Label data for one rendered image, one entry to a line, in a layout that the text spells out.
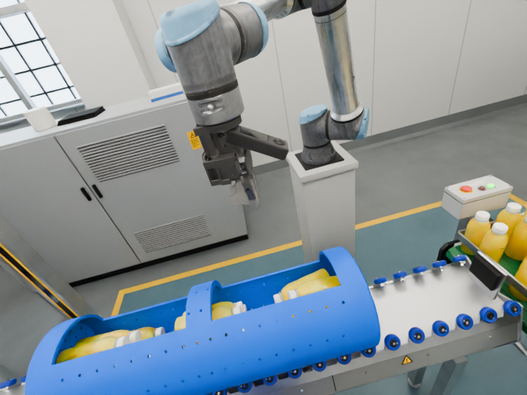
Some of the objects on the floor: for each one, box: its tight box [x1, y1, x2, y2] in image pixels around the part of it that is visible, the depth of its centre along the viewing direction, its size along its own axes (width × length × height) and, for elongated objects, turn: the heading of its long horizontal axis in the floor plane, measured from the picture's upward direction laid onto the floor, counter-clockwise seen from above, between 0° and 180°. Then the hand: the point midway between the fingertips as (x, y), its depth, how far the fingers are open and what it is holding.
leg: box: [408, 367, 427, 388], centre depth 129 cm, size 6×6×63 cm
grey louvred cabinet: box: [0, 88, 249, 293], centre depth 242 cm, size 54×215×145 cm, turn 116°
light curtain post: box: [0, 216, 100, 320], centre depth 117 cm, size 6×6×170 cm
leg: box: [430, 356, 468, 395], centre depth 117 cm, size 6×6×63 cm
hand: (257, 204), depth 58 cm, fingers closed
